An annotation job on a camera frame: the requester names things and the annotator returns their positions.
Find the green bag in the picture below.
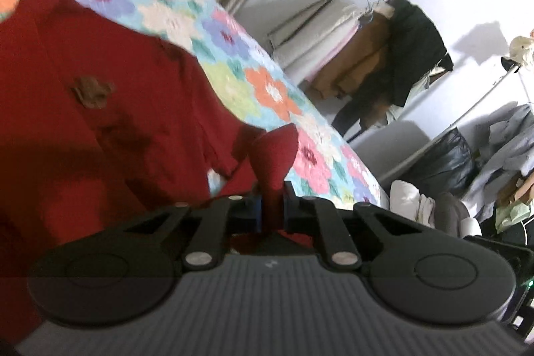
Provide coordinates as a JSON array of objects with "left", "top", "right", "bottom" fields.
[{"left": 495, "top": 201, "right": 534, "bottom": 233}]

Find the white cloth pile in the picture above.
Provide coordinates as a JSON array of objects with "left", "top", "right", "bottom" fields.
[{"left": 389, "top": 179, "right": 437, "bottom": 224}]

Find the grey clothes pile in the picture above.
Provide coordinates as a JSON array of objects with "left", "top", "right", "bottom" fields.
[{"left": 462, "top": 102, "right": 534, "bottom": 216}]

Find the cream hat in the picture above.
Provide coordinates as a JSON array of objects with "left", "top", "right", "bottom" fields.
[{"left": 508, "top": 34, "right": 534, "bottom": 70}]

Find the grey cushion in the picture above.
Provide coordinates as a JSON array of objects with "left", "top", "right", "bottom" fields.
[{"left": 434, "top": 193, "right": 483, "bottom": 238}]

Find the black hanging coat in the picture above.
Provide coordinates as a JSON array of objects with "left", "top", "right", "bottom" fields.
[{"left": 333, "top": 0, "right": 455, "bottom": 140}]

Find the black plastic bag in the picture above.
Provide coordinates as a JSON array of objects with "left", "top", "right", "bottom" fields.
[{"left": 399, "top": 126, "right": 477, "bottom": 199}]

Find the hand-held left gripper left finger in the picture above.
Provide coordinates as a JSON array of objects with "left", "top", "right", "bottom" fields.
[{"left": 122, "top": 193, "right": 264, "bottom": 272}]

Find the floral patchwork blanket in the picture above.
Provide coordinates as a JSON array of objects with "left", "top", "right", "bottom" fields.
[{"left": 0, "top": 0, "right": 383, "bottom": 212}]

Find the red garment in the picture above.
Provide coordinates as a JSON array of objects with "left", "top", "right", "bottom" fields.
[{"left": 0, "top": 0, "right": 299, "bottom": 345}]

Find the white metal pole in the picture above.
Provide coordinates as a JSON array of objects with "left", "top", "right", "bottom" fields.
[{"left": 379, "top": 68, "right": 523, "bottom": 178}]

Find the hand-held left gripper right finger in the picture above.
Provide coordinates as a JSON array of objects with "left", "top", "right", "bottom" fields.
[{"left": 283, "top": 181, "right": 423, "bottom": 272}]

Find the brown hanging coat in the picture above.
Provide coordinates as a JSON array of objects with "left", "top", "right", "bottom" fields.
[{"left": 312, "top": 11, "right": 393, "bottom": 99}]

